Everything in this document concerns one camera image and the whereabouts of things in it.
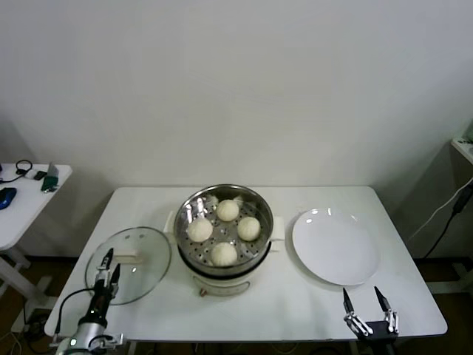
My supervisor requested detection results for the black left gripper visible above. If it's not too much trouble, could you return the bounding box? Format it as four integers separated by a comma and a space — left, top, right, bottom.
89, 248, 123, 323

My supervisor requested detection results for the black power adapter with cable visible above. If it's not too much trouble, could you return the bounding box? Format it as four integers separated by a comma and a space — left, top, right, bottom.
421, 184, 473, 259

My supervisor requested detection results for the white electric cooker base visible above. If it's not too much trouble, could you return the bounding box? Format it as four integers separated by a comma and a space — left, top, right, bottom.
176, 242, 282, 298

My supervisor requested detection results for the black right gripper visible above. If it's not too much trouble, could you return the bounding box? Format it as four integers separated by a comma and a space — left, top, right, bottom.
342, 285, 401, 355

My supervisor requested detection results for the white shelf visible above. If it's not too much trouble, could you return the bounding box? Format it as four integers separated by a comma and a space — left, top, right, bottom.
449, 135, 473, 166

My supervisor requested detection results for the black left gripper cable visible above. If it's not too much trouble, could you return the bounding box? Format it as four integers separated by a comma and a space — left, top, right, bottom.
54, 288, 98, 337

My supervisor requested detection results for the glass lid with white handle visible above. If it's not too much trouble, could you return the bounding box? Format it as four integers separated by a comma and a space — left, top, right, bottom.
84, 226, 173, 306

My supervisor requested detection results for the white wall cable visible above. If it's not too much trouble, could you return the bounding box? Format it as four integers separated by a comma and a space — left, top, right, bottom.
408, 176, 473, 241

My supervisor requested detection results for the white steamed baozi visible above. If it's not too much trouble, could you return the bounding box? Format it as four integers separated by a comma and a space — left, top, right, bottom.
188, 217, 214, 243
216, 199, 240, 223
236, 216, 262, 242
210, 242, 238, 267

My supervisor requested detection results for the white table frame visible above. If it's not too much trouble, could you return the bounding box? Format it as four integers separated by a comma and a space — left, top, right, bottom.
452, 258, 473, 288

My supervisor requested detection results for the green tool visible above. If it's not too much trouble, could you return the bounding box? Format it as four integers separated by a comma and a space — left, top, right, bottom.
39, 176, 58, 194

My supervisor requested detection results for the perforated steel steamer basket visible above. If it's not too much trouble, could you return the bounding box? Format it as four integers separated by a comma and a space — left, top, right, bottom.
162, 183, 285, 277

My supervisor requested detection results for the blue computer mouse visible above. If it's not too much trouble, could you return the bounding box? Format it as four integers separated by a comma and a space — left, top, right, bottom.
0, 187, 18, 211

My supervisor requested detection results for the white round plate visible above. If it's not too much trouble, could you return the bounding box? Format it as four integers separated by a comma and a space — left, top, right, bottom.
291, 208, 381, 286

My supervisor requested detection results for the black headphone cable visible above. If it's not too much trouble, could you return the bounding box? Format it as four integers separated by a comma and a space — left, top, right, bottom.
0, 160, 32, 185

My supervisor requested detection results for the white side table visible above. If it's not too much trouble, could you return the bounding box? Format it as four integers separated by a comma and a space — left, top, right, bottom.
0, 164, 72, 297

